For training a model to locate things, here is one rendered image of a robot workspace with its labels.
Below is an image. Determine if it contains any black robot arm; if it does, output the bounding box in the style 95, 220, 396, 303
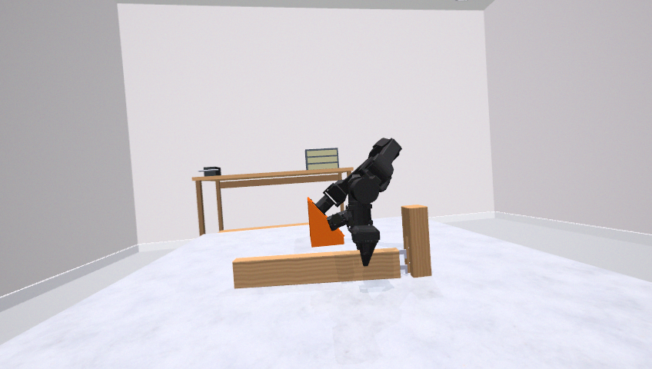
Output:
314, 138, 402, 231

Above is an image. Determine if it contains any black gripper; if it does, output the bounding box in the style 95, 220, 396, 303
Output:
347, 201, 381, 266

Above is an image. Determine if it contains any wooden rail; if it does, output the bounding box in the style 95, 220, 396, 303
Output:
232, 248, 408, 288

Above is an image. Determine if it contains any wooden headboard post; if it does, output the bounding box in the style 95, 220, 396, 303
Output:
401, 204, 431, 278

